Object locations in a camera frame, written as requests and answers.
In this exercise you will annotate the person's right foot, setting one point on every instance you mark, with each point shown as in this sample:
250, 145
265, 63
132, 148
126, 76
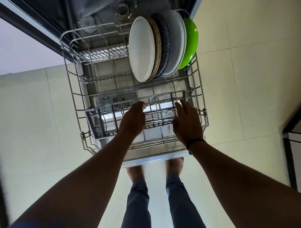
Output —
175, 166

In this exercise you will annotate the pink base cabinet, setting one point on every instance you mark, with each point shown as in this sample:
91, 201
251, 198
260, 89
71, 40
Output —
23, 51

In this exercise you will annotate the brown woven plate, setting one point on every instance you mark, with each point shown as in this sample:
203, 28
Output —
158, 44

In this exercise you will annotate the person's blue trousers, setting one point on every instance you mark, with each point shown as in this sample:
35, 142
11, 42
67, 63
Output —
138, 206

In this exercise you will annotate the grey white plate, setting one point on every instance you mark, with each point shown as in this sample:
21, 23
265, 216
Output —
178, 42

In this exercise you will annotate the dark speckled plate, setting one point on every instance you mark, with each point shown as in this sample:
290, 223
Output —
165, 44

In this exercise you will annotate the grey detergent dispenser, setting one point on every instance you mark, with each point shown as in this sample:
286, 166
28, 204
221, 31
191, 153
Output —
105, 103

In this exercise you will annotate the grey cutlery basket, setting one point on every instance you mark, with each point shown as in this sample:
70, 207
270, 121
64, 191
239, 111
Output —
92, 122

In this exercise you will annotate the black wristband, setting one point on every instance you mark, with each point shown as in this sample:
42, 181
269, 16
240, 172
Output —
195, 140

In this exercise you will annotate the person's left forearm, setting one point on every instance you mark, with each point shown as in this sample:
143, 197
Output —
77, 183

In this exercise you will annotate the person's left foot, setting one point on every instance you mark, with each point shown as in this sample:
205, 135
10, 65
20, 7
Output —
135, 173

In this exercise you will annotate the person's foot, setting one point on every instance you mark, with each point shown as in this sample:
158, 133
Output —
175, 166
135, 173

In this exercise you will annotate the green plate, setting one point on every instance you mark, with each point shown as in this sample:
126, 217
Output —
191, 42

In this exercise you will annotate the person's left hand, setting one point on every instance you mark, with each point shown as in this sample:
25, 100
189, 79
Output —
132, 122

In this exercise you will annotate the person's right forearm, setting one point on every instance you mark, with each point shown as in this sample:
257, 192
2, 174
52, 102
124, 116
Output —
235, 183

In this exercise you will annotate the silver dishwasher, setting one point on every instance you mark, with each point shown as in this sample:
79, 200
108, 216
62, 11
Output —
98, 16

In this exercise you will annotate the person's right hand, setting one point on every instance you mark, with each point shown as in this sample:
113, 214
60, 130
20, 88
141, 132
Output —
188, 124

